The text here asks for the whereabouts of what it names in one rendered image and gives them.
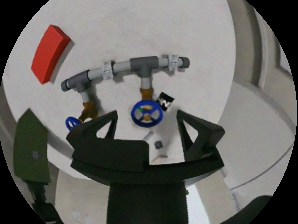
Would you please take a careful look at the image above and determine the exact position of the red flat block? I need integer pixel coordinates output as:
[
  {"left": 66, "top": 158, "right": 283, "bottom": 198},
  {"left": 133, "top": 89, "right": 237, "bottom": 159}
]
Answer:
[{"left": 31, "top": 24, "right": 71, "bottom": 85}]

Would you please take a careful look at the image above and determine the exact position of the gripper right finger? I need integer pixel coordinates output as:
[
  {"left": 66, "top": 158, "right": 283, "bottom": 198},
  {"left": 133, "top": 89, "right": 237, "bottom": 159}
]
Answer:
[{"left": 176, "top": 109, "right": 225, "bottom": 162}]

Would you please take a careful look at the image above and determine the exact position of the black square tag with white marking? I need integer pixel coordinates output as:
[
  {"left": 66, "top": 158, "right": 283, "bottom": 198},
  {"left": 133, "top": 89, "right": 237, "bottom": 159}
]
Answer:
[{"left": 152, "top": 88, "right": 174, "bottom": 112}]

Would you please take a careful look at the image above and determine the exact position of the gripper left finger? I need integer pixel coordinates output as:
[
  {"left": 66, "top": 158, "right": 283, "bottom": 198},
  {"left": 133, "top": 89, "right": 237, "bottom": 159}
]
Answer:
[{"left": 70, "top": 110, "right": 118, "bottom": 139}]

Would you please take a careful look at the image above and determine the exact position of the grey pipe manifold with two blue valves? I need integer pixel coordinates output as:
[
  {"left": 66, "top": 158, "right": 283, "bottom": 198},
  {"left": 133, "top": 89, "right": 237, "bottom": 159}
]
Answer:
[{"left": 61, "top": 54, "right": 190, "bottom": 131}]

